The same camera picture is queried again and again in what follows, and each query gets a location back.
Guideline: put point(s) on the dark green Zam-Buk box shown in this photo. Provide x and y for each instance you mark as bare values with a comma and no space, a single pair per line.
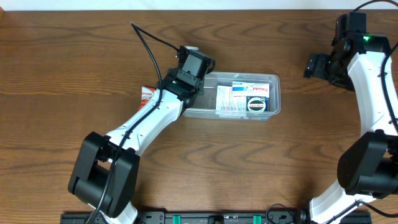
257,103

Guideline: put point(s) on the white blue Panadol box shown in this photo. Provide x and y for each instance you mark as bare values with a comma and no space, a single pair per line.
251,89

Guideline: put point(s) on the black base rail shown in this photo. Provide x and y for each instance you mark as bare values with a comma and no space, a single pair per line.
212,218

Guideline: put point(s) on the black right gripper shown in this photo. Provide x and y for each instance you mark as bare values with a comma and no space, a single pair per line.
315,66

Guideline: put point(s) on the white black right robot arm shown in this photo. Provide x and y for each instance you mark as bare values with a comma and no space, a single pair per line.
367,171

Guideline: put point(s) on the white blue medicine box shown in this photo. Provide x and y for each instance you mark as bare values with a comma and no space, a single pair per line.
226,102

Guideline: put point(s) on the clear plastic container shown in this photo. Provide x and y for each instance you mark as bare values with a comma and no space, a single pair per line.
205,104

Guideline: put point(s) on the red Panadol ActiFast box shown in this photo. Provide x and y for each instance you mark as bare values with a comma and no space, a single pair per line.
146,94

